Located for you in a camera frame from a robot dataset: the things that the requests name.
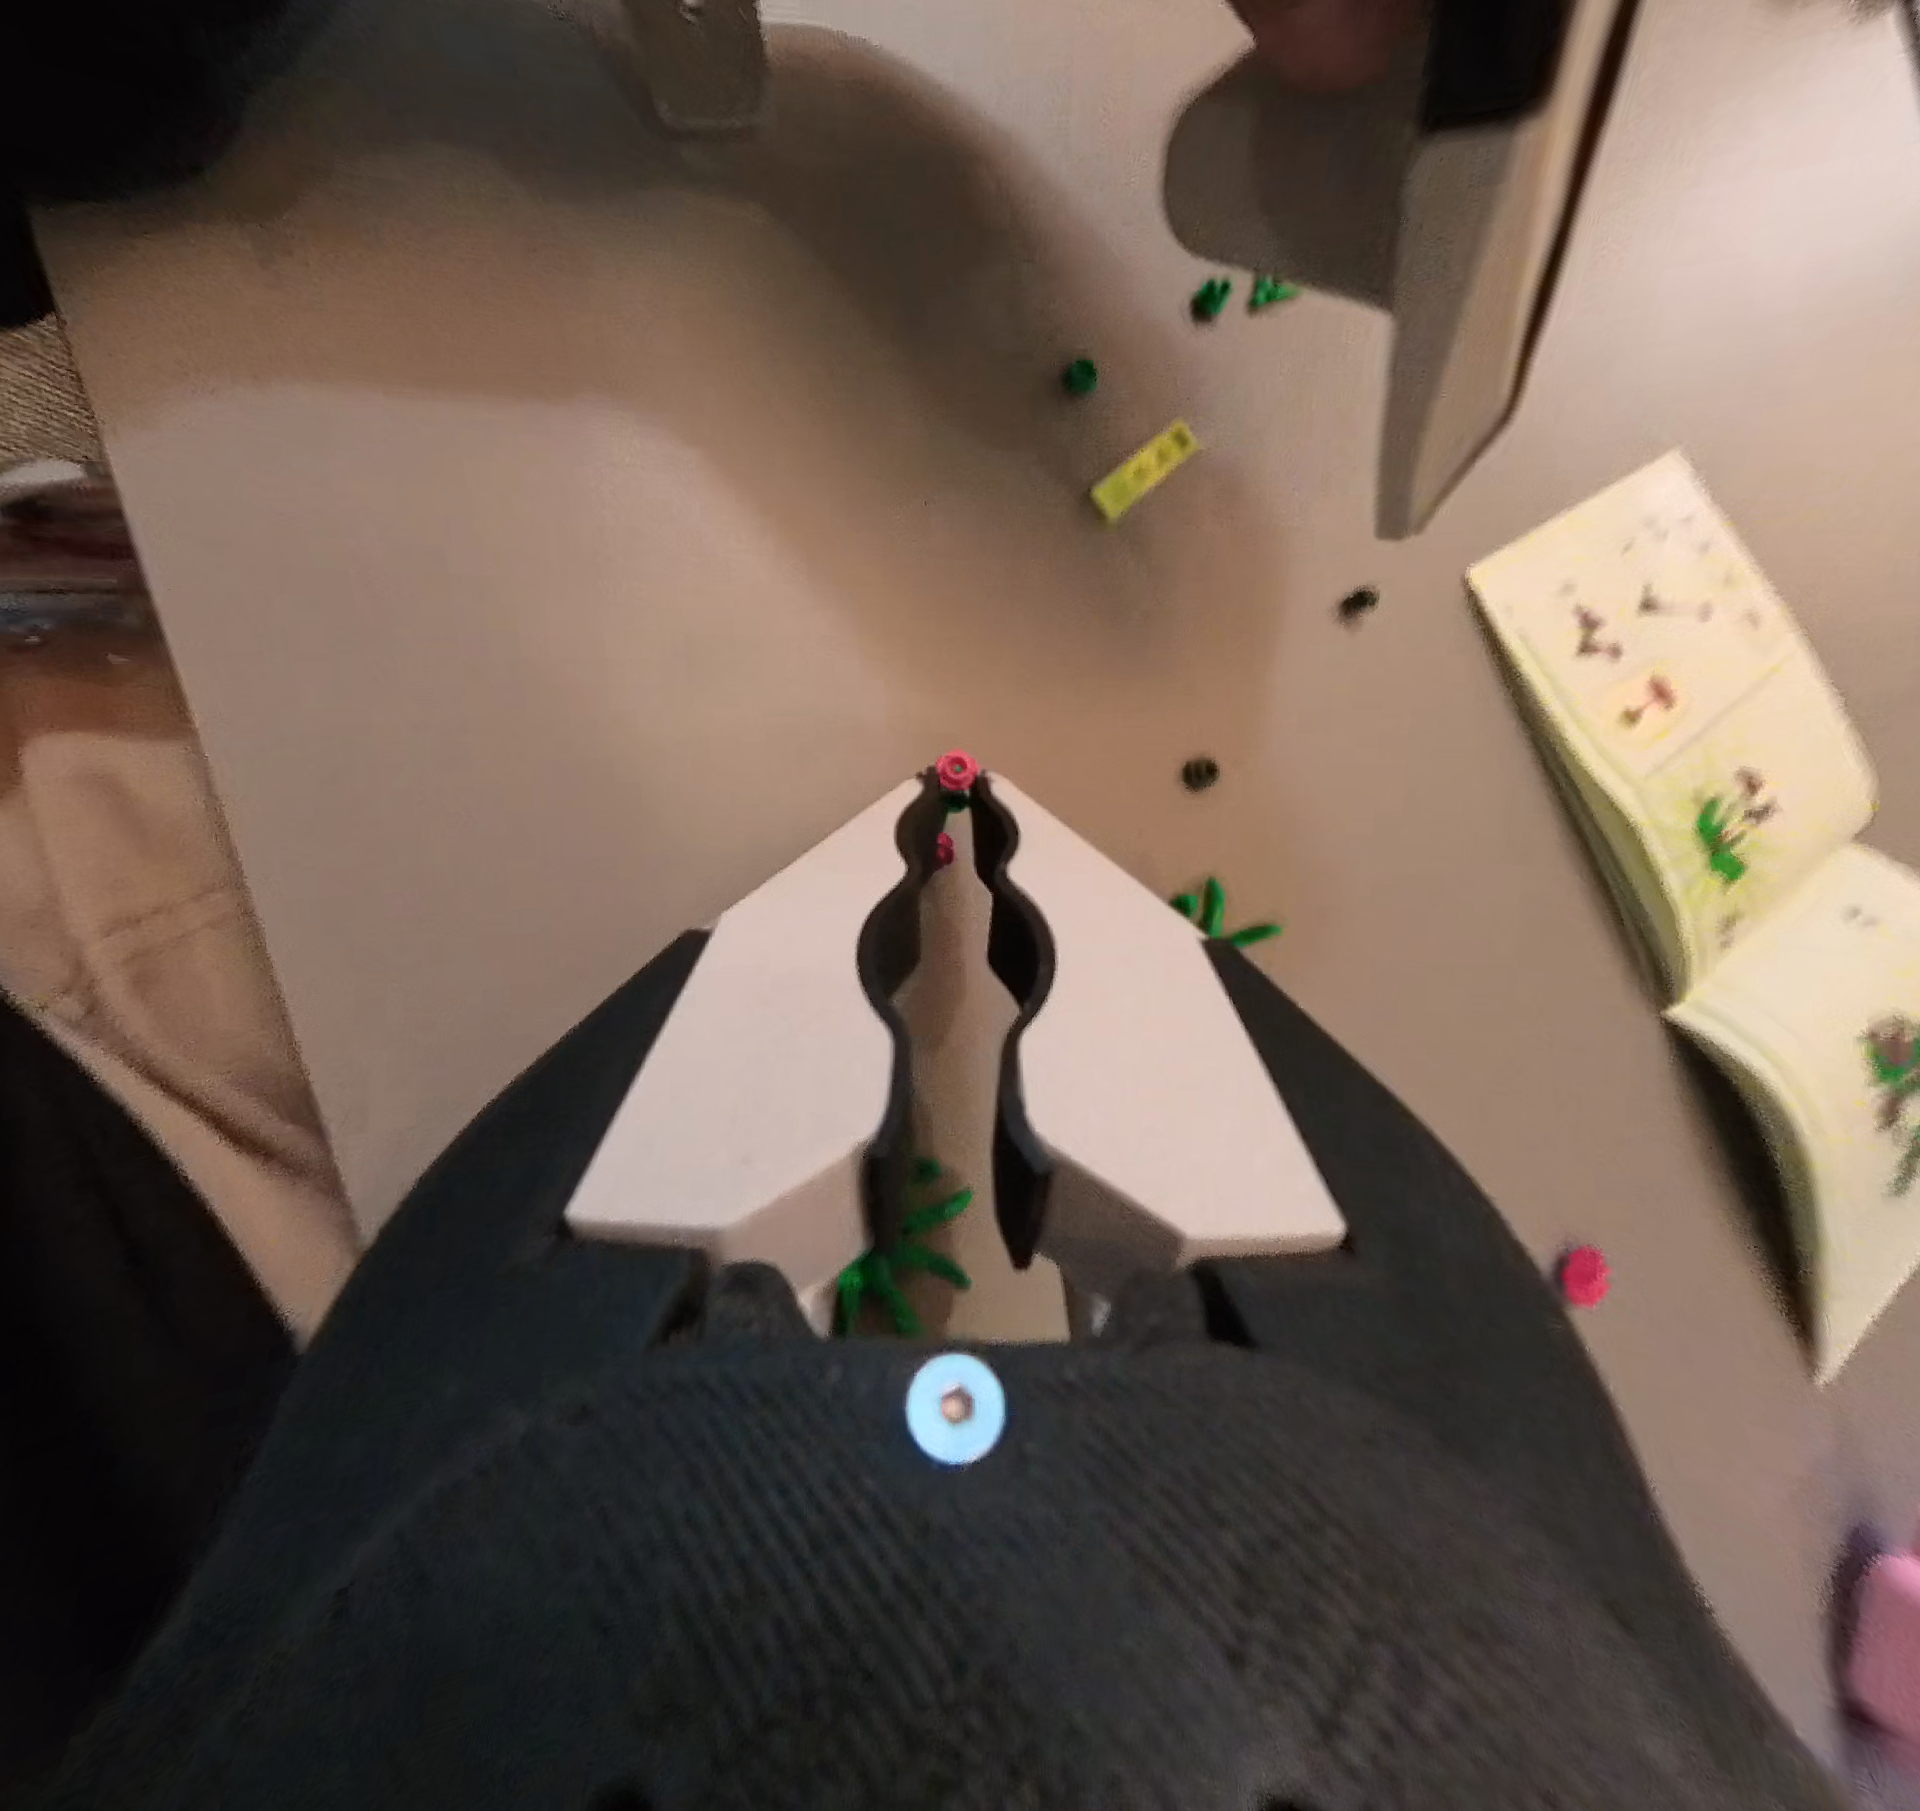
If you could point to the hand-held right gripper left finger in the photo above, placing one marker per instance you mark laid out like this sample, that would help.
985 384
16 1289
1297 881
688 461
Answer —
749 1092

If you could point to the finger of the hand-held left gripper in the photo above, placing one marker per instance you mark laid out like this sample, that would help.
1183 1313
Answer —
1629 12
1446 340

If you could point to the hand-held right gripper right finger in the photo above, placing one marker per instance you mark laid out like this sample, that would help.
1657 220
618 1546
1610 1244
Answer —
1168 1092

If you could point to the green toy leaf piece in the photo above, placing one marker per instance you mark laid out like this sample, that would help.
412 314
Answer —
899 1256
1223 919

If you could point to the green stem with pink flowers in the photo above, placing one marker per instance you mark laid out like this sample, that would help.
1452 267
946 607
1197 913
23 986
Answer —
957 768

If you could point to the pink toy flower pot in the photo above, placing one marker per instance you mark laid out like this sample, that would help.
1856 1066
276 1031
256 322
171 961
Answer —
1883 1647

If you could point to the person's left forearm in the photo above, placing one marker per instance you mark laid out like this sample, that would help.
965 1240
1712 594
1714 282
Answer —
135 40

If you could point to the green round toy stud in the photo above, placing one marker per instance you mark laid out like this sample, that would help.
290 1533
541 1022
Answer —
1211 299
1079 378

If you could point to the yellow toy plate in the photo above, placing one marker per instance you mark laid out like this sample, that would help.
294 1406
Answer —
1143 471

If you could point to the loose pink toy flower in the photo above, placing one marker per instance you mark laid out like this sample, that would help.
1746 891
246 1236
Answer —
1581 1276

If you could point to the toy instruction booklet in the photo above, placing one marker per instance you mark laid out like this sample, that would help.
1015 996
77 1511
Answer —
1695 730

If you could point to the person's tan trousers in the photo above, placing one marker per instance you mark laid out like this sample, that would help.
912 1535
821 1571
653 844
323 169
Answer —
151 942

